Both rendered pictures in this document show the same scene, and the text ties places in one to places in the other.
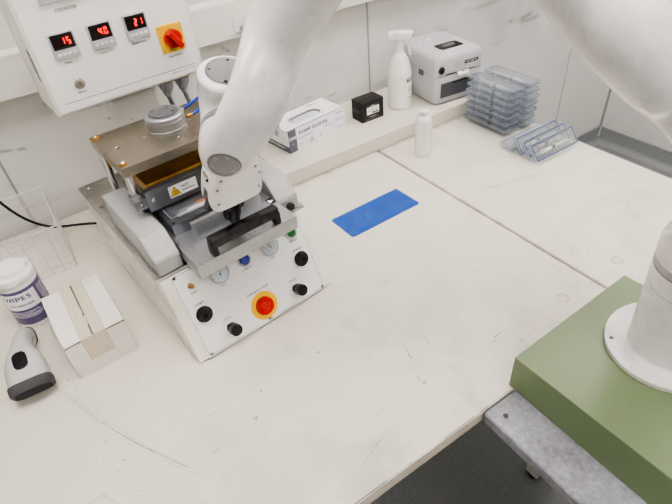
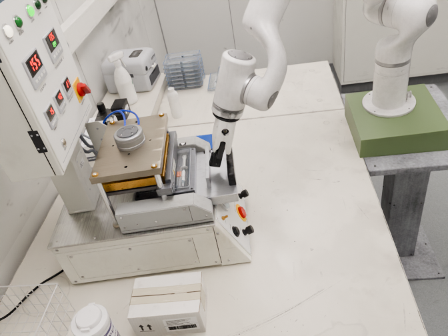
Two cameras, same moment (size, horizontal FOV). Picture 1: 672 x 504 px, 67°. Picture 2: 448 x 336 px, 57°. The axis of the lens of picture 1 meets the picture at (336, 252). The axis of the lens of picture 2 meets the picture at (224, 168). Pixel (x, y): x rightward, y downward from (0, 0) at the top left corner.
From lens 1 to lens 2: 0.93 m
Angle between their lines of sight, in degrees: 39
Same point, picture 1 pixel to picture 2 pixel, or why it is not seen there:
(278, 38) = (277, 21)
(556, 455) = (403, 162)
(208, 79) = (243, 61)
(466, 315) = (310, 152)
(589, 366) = (382, 124)
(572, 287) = (323, 117)
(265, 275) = not seen: hidden behind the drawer
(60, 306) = (149, 306)
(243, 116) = (284, 64)
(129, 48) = (69, 105)
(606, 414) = (407, 131)
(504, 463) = not seen: hidden behind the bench
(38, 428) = not seen: outside the picture
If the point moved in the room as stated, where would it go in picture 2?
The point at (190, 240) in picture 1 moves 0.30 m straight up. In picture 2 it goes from (207, 191) to (185, 94)
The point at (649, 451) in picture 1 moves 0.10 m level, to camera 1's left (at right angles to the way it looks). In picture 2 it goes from (429, 129) to (422, 145)
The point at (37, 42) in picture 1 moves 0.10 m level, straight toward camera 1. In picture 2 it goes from (41, 119) to (83, 116)
